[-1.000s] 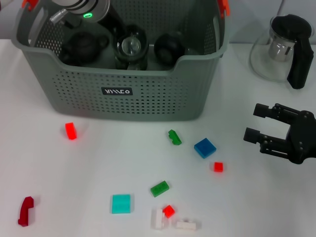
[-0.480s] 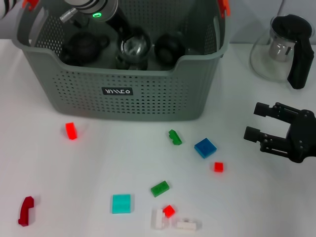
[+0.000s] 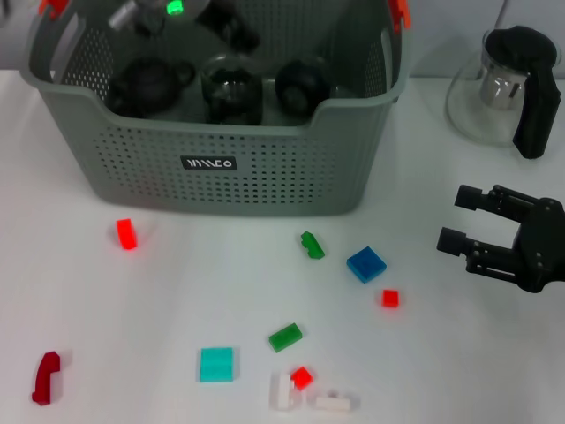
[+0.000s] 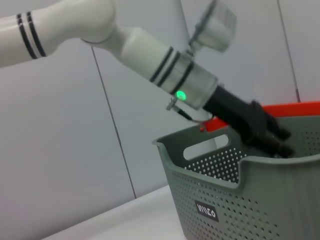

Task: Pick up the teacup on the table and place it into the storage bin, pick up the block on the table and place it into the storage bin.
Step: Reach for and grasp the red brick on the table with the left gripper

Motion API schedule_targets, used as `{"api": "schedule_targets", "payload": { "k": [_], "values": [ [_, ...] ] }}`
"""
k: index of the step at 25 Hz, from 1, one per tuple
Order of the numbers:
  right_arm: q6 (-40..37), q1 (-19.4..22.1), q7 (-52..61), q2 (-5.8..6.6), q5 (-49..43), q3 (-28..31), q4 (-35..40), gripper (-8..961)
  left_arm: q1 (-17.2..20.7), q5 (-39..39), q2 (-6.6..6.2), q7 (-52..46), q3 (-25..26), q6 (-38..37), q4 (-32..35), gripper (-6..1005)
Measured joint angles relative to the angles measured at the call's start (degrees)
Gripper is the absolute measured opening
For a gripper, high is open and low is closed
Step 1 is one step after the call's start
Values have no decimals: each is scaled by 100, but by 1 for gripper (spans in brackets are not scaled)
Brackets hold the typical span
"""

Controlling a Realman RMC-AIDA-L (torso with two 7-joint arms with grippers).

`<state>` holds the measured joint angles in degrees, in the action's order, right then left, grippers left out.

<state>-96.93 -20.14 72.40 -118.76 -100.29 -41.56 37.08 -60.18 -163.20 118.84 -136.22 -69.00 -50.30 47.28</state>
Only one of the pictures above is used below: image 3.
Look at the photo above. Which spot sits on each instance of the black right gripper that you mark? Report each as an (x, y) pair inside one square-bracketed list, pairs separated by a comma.
[(543, 247)]

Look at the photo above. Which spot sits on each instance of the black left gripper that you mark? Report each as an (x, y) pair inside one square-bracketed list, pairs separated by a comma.
[(234, 33)]

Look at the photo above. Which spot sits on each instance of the grey perforated storage bin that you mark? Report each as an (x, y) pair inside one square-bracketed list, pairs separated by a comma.
[(265, 176)]

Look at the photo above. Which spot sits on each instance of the black clay teapot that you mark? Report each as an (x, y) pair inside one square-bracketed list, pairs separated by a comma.
[(148, 86)]

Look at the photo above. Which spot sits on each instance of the blue square plate brick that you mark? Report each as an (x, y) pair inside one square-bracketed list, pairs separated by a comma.
[(366, 265)]

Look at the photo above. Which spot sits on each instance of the small red square brick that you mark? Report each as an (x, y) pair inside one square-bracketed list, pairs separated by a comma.
[(390, 298), (302, 377)]

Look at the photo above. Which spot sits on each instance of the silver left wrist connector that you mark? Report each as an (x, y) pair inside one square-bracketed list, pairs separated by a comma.
[(122, 14)]

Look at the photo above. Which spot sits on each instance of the green stepped brick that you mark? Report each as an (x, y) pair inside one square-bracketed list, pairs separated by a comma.
[(312, 246)]

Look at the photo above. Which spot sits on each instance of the green rectangular brick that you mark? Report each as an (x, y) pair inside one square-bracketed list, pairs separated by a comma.
[(285, 337)]

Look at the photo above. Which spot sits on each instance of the white long brick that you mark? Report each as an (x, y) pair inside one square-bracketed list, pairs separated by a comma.
[(333, 402)]

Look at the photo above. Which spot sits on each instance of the orange-red rectangular brick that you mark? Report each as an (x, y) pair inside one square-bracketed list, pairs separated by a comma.
[(126, 234)]

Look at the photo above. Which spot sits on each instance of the teal square plate brick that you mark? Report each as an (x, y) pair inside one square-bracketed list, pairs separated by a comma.
[(216, 364)]

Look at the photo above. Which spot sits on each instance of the dark red curved brick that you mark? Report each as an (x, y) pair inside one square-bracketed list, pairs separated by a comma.
[(44, 380)]

